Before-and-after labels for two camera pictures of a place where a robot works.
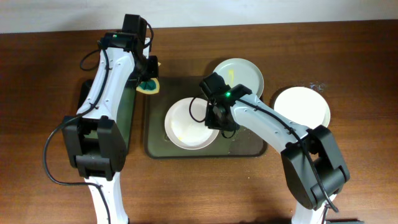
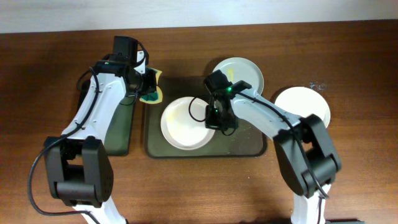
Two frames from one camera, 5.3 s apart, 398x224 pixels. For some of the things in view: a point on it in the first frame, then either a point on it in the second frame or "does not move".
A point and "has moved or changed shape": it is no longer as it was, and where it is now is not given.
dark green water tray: [125, 112] does not move
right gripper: [209, 121] does not move
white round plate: [185, 124] has moved or changed shape
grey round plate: [238, 71] does not move
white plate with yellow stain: [303, 106] does not move
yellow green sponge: [150, 86] has moved or changed shape
